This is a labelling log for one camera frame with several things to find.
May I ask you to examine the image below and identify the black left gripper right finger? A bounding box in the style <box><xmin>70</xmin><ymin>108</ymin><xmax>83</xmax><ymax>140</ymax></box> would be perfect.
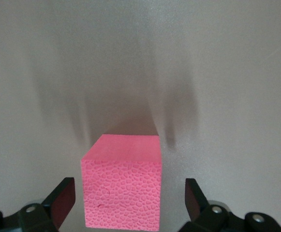
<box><xmin>181</xmin><ymin>178</ymin><xmax>281</xmax><ymax>232</ymax></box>

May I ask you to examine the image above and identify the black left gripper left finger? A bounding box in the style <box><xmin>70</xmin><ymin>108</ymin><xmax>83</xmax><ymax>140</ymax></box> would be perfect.
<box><xmin>0</xmin><ymin>177</ymin><xmax>76</xmax><ymax>232</ymax></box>

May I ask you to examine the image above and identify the red foam block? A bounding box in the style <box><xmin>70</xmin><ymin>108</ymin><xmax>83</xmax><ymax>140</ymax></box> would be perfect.
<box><xmin>81</xmin><ymin>134</ymin><xmax>161</xmax><ymax>229</ymax></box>

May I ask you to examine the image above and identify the brown table mat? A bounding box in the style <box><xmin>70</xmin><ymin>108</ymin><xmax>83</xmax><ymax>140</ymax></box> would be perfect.
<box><xmin>0</xmin><ymin>0</ymin><xmax>281</xmax><ymax>232</ymax></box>

